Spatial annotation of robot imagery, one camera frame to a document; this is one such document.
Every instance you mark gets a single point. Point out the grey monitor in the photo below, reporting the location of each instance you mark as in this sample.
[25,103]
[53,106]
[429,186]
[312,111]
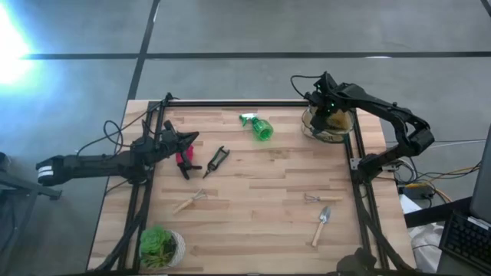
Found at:
[484,180]

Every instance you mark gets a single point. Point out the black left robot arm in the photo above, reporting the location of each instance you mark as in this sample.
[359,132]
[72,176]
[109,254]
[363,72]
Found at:
[96,165]

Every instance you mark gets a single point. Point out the white plastic bag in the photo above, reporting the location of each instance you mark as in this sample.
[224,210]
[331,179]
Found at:
[427,249]

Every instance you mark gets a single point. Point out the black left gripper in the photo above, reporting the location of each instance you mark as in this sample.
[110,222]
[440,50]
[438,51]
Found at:
[170,140]

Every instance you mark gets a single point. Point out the black power box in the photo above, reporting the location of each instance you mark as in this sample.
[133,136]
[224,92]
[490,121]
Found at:
[416,192]

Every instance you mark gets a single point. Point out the beige green-trimmed gardening bag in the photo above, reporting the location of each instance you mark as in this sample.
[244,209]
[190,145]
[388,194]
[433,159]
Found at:
[341,126]

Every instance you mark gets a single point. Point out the black computer keyboard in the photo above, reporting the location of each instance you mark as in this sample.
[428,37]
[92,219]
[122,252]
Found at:
[466,239]

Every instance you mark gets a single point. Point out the green spray bottle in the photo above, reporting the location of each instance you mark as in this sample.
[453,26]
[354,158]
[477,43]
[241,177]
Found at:
[262,129]

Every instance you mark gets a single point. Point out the black floor stand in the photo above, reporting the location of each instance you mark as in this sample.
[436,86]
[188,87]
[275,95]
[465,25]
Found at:
[27,188]

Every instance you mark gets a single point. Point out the white paper sheet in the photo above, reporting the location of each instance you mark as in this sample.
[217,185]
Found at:
[407,205]

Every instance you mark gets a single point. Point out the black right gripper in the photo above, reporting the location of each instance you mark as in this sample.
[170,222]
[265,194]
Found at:
[326,96]

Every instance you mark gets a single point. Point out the potted green succulent plant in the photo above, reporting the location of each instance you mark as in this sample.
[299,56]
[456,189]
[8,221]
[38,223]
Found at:
[155,241]

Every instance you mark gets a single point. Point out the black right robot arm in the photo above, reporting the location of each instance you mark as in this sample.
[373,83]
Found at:
[383,107]

